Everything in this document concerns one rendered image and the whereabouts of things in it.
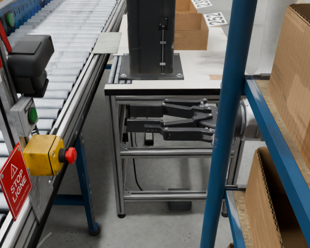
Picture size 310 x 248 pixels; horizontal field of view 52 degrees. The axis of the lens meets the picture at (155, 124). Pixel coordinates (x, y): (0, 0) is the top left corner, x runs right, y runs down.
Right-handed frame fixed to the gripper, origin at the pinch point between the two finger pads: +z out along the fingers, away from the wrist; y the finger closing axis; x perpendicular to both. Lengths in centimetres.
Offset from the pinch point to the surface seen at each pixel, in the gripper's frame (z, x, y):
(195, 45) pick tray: -19, 17, -90
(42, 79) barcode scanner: 22.1, -6.3, -4.9
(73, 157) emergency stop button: 16.2, 10.4, 1.3
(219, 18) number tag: -31, 9, -102
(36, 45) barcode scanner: 21.9, -13.9, -5.0
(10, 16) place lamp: 79, 12, -114
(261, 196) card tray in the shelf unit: -16.8, -7.3, 28.3
